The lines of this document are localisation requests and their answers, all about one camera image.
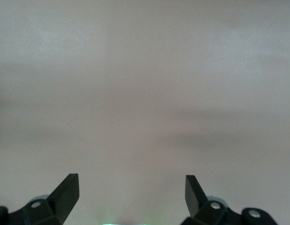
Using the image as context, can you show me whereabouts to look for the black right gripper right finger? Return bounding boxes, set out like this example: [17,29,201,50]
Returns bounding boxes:
[181,174,242,225]

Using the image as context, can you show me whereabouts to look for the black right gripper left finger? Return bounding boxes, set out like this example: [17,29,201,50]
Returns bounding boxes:
[8,173,80,225]

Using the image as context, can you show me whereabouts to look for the brown table cover sheet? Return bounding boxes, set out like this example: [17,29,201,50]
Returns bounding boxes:
[0,0,290,225]

